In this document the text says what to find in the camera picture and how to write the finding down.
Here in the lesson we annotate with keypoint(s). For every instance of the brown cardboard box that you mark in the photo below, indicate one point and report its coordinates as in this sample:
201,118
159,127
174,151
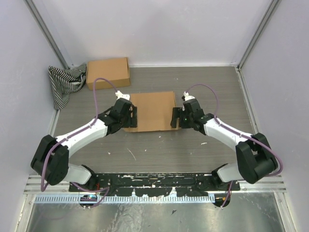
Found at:
154,111
116,70

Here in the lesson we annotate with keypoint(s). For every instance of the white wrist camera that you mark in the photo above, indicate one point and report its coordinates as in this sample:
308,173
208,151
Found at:
119,95
186,96

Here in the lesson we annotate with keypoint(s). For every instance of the striped black white cloth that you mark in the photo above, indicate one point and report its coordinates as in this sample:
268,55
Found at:
65,82

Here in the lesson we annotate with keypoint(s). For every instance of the left aluminium corner post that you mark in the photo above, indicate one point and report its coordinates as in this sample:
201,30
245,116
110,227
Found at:
46,32

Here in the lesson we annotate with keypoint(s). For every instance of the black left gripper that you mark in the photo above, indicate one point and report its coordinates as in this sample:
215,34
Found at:
133,122

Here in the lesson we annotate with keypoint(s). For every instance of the aluminium front frame rail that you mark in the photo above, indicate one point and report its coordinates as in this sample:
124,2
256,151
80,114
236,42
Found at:
267,184

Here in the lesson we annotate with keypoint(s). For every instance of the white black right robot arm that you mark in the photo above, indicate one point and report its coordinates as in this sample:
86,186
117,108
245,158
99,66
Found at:
255,160

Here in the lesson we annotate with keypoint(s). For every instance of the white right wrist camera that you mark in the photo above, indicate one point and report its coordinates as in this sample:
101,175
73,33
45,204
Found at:
186,96

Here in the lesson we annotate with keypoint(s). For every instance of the folded brown cardboard box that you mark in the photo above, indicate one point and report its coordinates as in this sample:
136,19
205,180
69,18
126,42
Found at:
116,70

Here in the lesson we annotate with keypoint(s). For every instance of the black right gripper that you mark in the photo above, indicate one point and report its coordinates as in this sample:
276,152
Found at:
178,112

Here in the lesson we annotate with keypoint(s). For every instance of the aluminium corner post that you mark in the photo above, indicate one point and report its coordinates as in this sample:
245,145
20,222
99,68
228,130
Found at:
259,31
46,32

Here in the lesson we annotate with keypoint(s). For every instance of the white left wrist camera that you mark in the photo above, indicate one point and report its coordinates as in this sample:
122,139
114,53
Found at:
119,95

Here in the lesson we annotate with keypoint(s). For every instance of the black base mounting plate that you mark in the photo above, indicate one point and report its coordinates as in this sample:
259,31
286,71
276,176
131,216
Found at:
154,184

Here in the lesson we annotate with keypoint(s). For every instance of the right aluminium corner post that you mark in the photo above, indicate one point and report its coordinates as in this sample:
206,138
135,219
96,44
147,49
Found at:
259,31

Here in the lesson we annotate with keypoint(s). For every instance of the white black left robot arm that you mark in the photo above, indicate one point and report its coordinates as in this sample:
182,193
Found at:
51,159

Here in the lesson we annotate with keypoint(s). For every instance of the white slotted cable duct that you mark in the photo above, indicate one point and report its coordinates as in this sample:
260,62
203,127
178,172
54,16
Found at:
78,198

